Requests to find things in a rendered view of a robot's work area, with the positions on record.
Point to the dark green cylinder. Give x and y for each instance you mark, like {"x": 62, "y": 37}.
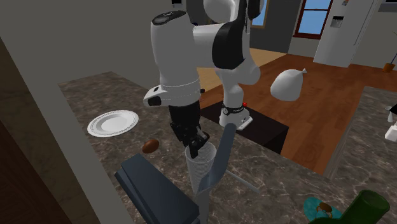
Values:
{"x": 363, "y": 209}

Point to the white plate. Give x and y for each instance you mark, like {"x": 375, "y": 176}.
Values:
{"x": 112, "y": 123}

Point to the wood framed window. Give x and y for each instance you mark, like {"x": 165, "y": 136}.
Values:
{"x": 260, "y": 17}

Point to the dark grey flat box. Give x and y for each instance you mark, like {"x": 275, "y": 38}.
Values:
{"x": 152, "y": 189}

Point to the grey curved faucet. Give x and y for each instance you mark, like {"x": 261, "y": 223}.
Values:
{"x": 221, "y": 155}

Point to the dark robot stand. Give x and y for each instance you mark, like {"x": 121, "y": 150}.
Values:
{"x": 266, "y": 130}

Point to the white tied bag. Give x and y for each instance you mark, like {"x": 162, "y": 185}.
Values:
{"x": 287, "y": 86}

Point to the orange plant pot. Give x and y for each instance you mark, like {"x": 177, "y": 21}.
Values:
{"x": 388, "y": 67}

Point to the white refrigerator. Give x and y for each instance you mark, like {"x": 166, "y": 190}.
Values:
{"x": 344, "y": 34}

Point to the brown egg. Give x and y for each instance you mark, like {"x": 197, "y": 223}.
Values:
{"x": 150, "y": 146}

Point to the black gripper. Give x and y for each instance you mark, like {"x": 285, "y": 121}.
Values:
{"x": 184, "y": 113}

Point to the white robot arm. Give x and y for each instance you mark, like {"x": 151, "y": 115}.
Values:
{"x": 175, "y": 56}

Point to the red framed window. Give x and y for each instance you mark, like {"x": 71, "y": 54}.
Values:
{"x": 312, "y": 18}

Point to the clear ribbed cup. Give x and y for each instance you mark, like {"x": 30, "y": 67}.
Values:
{"x": 198, "y": 170}

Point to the teal plate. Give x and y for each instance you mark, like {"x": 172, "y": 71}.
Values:
{"x": 311, "y": 209}

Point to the white and black appliance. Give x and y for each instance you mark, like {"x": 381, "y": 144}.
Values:
{"x": 391, "y": 130}

